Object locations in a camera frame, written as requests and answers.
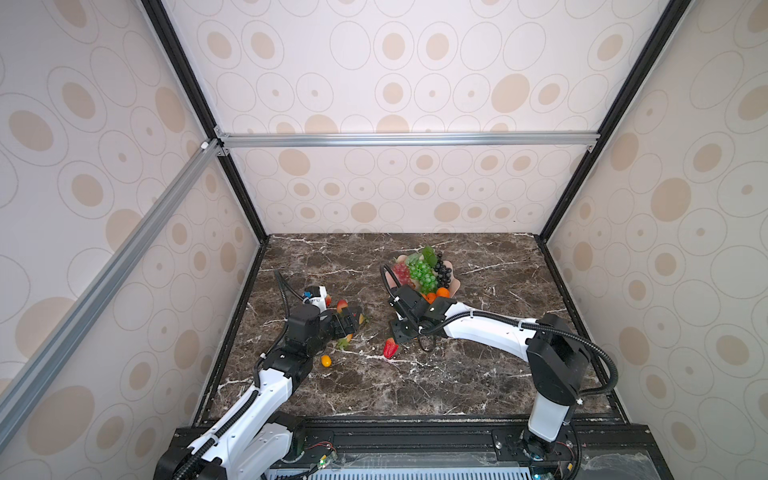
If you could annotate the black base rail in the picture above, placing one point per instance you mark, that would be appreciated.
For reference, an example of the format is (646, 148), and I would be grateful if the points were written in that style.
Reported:
(473, 448)

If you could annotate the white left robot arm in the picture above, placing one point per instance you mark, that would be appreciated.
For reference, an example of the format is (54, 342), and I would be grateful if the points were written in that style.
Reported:
(248, 439)

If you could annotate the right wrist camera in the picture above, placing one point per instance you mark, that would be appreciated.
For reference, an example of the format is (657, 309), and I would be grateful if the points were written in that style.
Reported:
(408, 303)

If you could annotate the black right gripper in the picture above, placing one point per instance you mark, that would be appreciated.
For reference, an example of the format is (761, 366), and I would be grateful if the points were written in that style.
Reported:
(396, 334)

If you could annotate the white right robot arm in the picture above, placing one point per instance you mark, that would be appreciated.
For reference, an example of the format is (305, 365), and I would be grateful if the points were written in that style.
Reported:
(555, 357)

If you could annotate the black vertical frame post right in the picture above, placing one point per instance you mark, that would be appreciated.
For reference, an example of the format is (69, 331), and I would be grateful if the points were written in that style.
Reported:
(649, 54)

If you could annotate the black vertical frame post left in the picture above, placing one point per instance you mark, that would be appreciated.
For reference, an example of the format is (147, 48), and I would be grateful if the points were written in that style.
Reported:
(161, 24)

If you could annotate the pink scalloped fruit bowl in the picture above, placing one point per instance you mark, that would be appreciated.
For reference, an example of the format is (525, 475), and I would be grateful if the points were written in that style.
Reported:
(455, 283)

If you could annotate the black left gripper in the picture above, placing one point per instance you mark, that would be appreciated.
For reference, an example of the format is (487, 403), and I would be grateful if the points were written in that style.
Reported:
(350, 324)

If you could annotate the green fake grape bunch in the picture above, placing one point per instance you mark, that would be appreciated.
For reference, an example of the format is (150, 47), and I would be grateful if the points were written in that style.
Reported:
(421, 266)

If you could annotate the silver horizontal aluminium bar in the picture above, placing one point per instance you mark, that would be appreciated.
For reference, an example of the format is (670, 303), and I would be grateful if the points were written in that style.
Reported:
(429, 139)

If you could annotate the red fake grape bunch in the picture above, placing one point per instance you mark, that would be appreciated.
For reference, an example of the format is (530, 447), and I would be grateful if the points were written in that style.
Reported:
(402, 273)

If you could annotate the black vertical frame post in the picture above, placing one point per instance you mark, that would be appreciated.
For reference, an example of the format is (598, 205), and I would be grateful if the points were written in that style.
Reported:
(161, 24)
(649, 54)

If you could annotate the black fake grape bunch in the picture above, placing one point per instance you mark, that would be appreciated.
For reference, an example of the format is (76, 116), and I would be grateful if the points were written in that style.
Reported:
(442, 272)

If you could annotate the silver diagonal aluminium bar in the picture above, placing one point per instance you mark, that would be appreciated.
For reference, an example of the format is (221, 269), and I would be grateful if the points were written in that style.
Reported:
(42, 369)

